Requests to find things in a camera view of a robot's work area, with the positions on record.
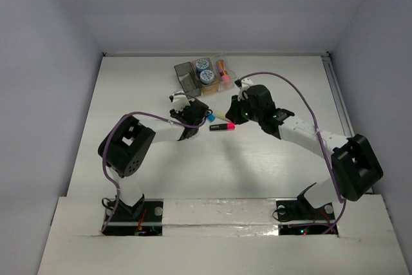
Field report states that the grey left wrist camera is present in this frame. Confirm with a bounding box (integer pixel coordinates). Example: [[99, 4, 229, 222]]
[[169, 91, 190, 111]]

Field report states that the clear plastic bin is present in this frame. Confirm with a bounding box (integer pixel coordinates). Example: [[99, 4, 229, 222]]
[[212, 55, 237, 91]]

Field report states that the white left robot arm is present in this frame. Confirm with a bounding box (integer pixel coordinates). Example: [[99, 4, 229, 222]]
[[98, 92, 213, 220]]

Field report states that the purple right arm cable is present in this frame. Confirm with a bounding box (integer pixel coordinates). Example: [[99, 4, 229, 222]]
[[236, 72, 348, 236]]

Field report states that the metal rail right side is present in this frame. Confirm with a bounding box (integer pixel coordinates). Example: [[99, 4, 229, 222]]
[[320, 55, 355, 137]]

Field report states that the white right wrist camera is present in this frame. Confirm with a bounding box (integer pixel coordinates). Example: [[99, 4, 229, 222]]
[[234, 77, 254, 92]]

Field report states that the white foam front board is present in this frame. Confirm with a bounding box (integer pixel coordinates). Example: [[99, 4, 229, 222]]
[[39, 195, 408, 274]]

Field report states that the smoky grey plastic bin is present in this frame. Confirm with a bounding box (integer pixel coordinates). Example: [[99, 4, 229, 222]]
[[174, 62, 201, 97]]

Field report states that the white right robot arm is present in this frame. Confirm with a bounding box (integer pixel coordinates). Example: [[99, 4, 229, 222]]
[[231, 80, 384, 218]]

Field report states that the yellow highlighter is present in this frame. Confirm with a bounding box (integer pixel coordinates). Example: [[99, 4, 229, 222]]
[[214, 112, 227, 121]]

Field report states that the black blue highlighter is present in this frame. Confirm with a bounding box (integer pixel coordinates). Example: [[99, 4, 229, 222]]
[[207, 113, 216, 122]]

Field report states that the black pink highlighter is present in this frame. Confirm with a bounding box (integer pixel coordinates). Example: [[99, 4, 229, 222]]
[[209, 123, 236, 131]]

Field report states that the blue white round jar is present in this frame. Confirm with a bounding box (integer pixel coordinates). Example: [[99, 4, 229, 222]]
[[199, 70, 215, 85]]

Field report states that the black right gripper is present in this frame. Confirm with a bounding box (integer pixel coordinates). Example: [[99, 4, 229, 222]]
[[225, 93, 262, 125]]

